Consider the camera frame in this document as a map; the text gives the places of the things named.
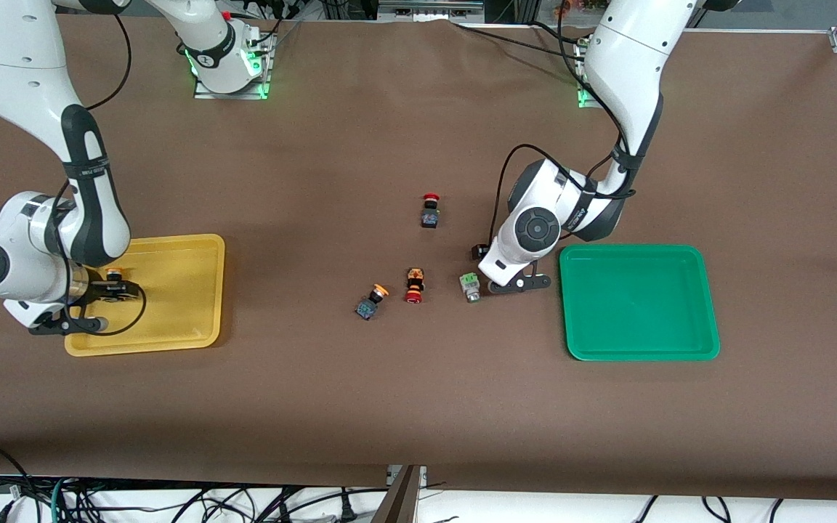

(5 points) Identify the yellow plastic tray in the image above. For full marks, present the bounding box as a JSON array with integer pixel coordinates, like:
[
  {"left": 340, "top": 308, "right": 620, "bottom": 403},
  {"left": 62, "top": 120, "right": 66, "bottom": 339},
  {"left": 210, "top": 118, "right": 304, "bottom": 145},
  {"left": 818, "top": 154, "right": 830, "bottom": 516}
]
[{"left": 64, "top": 233, "right": 227, "bottom": 357}]

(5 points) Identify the green plastic tray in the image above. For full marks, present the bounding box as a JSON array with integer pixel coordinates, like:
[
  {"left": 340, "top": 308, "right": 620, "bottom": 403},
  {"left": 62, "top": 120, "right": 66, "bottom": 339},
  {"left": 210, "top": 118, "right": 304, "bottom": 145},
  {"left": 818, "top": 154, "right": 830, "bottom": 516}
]
[{"left": 559, "top": 244, "right": 721, "bottom": 362}]

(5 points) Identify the brown table cover sheet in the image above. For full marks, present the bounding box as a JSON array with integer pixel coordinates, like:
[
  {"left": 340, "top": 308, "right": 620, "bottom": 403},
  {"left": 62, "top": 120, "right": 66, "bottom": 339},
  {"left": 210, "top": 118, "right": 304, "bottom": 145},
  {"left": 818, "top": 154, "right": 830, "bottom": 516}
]
[{"left": 0, "top": 13, "right": 837, "bottom": 502}]

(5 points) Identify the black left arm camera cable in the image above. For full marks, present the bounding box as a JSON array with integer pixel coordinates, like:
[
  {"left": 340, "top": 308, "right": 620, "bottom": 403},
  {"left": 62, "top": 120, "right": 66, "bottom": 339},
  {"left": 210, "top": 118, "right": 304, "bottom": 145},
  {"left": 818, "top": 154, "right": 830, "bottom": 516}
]
[{"left": 490, "top": 0, "right": 641, "bottom": 251}]

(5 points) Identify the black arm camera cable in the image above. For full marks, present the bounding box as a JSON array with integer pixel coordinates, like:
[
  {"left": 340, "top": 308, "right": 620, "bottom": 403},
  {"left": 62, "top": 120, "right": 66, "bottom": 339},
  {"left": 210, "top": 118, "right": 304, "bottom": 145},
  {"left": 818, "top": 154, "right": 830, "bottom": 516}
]
[
  {"left": 52, "top": 13, "right": 147, "bottom": 337},
  {"left": 490, "top": 0, "right": 641, "bottom": 251}
]

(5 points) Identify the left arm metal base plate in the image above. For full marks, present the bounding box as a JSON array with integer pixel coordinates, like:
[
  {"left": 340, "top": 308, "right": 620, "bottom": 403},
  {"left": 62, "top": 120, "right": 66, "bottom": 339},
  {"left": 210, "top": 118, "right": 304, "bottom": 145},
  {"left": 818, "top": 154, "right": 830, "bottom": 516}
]
[{"left": 576, "top": 36, "right": 597, "bottom": 110}]

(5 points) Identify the green floor cable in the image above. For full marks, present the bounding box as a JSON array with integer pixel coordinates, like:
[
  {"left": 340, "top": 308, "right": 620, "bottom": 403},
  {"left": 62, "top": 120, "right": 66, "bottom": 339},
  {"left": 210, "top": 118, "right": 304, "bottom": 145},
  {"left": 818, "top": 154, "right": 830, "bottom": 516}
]
[{"left": 49, "top": 476, "right": 72, "bottom": 523}]

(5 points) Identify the black base power cable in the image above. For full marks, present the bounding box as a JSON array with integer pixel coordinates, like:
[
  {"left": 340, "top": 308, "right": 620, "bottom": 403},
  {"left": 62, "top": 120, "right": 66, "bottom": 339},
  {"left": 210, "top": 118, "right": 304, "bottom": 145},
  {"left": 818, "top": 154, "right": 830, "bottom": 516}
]
[{"left": 451, "top": 20, "right": 590, "bottom": 59}]

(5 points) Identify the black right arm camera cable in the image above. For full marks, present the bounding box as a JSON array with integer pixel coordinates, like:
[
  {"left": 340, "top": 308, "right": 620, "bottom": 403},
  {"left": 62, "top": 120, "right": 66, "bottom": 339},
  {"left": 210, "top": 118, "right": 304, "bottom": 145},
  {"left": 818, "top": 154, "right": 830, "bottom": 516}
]
[{"left": 52, "top": 13, "right": 147, "bottom": 337}]

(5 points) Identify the aluminium frame rail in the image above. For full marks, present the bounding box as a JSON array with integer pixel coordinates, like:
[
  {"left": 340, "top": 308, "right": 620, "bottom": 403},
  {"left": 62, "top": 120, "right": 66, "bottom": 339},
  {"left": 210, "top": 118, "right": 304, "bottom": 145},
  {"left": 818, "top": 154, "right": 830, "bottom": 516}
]
[{"left": 379, "top": 0, "right": 485, "bottom": 22}]

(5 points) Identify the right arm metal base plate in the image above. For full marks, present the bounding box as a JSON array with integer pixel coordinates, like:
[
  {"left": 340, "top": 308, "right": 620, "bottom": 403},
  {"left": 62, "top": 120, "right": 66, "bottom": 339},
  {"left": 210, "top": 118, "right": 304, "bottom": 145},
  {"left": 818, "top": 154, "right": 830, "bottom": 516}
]
[{"left": 193, "top": 33, "right": 272, "bottom": 101}]

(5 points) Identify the aluminium profile post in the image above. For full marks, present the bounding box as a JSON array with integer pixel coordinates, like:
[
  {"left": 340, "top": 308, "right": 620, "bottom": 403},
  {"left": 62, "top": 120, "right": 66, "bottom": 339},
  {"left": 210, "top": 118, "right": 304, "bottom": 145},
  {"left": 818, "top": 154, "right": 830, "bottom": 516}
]
[{"left": 371, "top": 465, "right": 424, "bottom": 523}]

